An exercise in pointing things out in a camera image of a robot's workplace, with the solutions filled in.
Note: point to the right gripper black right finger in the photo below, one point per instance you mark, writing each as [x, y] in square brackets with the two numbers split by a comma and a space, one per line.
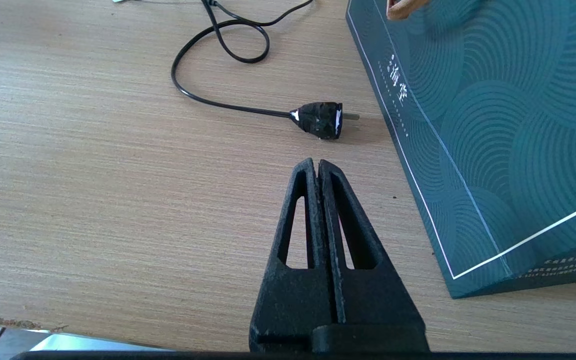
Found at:
[373, 300]

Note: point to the dark blue gift bag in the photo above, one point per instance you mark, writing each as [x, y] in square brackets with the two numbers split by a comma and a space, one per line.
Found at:
[493, 150]

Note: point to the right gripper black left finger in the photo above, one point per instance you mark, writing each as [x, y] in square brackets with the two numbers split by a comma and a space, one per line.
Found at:
[288, 300]

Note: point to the light grey robot base panel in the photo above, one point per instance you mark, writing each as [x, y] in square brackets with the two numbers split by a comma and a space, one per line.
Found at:
[93, 344]

